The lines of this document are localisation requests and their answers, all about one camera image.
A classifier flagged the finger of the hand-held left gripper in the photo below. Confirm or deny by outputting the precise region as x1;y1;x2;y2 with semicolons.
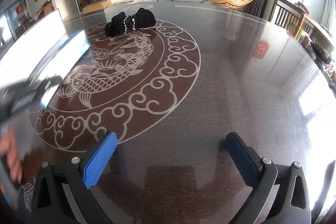
37;76;63;101

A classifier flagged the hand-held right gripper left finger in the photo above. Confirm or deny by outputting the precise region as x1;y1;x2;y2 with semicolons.
31;131;118;224

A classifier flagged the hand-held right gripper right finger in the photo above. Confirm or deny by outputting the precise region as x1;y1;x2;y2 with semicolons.
226;132;311;224

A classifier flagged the blue white carton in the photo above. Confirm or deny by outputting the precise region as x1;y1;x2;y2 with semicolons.
39;30;90;110

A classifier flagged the white storage box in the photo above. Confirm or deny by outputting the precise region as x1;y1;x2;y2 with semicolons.
0;9;68;88

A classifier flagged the dark patterned glass desktop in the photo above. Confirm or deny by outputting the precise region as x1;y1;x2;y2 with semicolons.
0;1;336;224

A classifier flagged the person's left hand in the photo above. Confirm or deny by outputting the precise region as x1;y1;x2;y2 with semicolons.
0;131;23;182

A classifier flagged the white cloth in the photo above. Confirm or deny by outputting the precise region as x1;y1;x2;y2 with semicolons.
311;160;336;224

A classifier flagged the brown cardboard box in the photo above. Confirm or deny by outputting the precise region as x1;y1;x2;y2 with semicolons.
82;0;112;14

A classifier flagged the dark wooden chair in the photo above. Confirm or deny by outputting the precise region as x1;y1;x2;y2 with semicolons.
274;0;306;38

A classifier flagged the wooden sideboard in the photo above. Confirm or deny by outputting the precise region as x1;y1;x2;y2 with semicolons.
297;1;336;83

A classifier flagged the white sheer curtain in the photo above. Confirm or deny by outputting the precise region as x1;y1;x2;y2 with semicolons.
320;0;336;30

